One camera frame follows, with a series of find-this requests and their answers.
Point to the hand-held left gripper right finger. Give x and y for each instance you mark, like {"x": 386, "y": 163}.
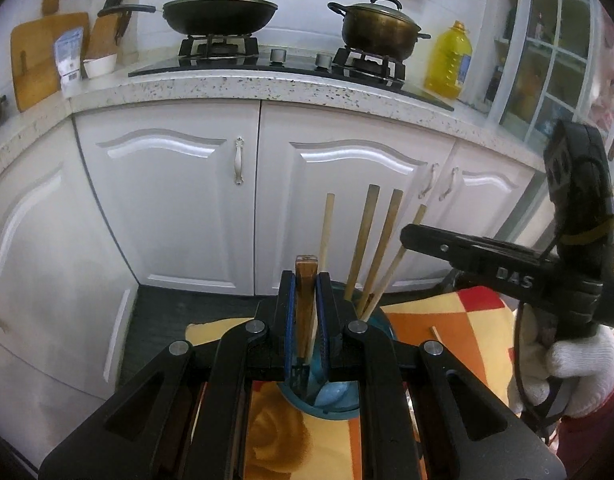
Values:
{"x": 321, "y": 330}

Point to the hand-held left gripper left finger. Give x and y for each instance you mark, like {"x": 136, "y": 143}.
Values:
{"x": 288, "y": 330}

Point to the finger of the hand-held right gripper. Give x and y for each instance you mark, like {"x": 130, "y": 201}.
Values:
{"x": 487, "y": 265}

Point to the floral ceramic utensil holder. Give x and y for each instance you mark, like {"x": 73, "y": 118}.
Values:
{"x": 372, "y": 320}

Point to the metal spoon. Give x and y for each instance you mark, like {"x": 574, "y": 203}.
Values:
{"x": 334, "y": 395}

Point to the brown wooden chopstick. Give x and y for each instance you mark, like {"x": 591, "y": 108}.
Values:
{"x": 434, "y": 335}
{"x": 362, "y": 240}
{"x": 384, "y": 245}

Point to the thin pale wooden chopstick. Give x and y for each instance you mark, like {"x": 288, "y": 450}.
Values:
{"x": 389, "y": 275}
{"x": 327, "y": 230}

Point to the person's right forearm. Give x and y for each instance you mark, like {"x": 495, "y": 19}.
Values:
{"x": 597, "y": 440}

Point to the person's right hand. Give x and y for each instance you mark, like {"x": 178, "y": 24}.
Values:
{"x": 587, "y": 370}

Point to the white cabinet door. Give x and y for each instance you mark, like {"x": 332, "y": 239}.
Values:
{"x": 37, "y": 220}
{"x": 62, "y": 385}
{"x": 337, "y": 210}
{"x": 492, "y": 200}
{"x": 162, "y": 210}

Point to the checked red yellow orange blanket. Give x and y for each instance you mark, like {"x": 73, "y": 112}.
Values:
{"x": 467, "y": 330}

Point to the yellow oil bottle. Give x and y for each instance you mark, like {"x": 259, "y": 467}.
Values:
{"x": 447, "y": 65}

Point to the white glass-door cabinet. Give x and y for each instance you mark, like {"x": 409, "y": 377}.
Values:
{"x": 554, "y": 47}

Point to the brass pot with lid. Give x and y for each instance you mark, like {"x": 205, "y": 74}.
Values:
{"x": 377, "y": 30}

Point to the black gas stove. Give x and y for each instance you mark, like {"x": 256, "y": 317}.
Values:
{"x": 297, "y": 67}

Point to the speckled stone countertop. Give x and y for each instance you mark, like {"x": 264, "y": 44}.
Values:
{"x": 162, "y": 92}

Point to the black wok with lid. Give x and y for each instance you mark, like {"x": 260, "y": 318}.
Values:
{"x": 217, "y": 15}

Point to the white bowl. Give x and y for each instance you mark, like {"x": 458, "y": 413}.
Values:
{"x": 101, "y": 66}

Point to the blue white packet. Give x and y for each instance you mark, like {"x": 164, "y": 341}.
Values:
{"x": 69, "y": 60}

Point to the wooden knife block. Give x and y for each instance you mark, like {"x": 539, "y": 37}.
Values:
{"x": 103, "y": 35}

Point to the wooden cutting board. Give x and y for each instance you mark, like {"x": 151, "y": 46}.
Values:
{"x": 34, "y": 60}

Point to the red printed wall hanging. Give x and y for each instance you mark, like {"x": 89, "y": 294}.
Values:
{"x": 607, "y": 75}

